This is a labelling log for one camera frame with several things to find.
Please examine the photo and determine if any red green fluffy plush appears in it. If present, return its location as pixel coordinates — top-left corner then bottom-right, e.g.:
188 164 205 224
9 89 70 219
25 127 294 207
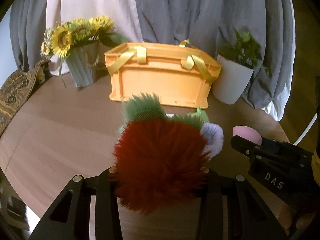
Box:
113 94 209 214

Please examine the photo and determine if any light green soft item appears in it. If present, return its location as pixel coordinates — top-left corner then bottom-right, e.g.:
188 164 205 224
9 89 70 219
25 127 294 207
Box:
188 107 210 123

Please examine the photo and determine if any person's right hand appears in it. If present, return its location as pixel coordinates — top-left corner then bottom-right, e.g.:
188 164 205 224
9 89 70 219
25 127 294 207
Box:
278 152 319 233

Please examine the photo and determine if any pink egg-shaped sponge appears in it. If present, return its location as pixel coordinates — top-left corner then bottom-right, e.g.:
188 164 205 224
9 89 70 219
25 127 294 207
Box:
233 126 263 146

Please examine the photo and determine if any lavender fluffy headband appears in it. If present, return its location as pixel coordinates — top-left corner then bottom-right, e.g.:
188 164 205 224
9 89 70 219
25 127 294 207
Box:
201 122 224 159

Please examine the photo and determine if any white pot green plant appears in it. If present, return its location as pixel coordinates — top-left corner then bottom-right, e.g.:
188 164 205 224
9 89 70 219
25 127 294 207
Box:
212 29 262 105

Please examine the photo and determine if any brown patterned fabric bag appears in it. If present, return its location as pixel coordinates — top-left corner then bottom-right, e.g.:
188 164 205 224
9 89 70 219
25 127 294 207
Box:
1 60 50 133

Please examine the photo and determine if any orange plastic crate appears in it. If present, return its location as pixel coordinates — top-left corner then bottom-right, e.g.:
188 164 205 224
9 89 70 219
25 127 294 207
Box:
104 40 221 109

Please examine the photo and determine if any grey and pink curtain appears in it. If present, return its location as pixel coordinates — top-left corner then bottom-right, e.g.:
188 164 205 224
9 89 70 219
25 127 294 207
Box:
9 0 296 121

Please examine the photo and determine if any sunflower bouquet in vase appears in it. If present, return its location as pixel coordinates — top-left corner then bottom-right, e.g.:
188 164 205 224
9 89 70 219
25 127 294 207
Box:
40 16 128 88

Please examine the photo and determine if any white cable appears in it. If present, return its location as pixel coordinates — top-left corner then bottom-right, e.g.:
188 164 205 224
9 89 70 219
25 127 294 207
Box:
292 113 318 146

